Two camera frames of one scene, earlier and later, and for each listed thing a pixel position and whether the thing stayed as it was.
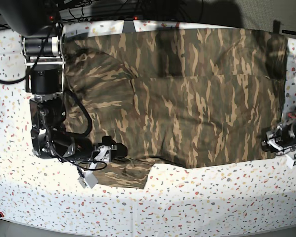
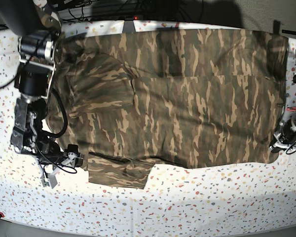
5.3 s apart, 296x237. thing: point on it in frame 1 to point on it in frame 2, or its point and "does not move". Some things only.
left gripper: x=109 y=150 to x=51 y=151
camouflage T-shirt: x=174 y=97 does not move
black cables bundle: x=70 y=11 does not move
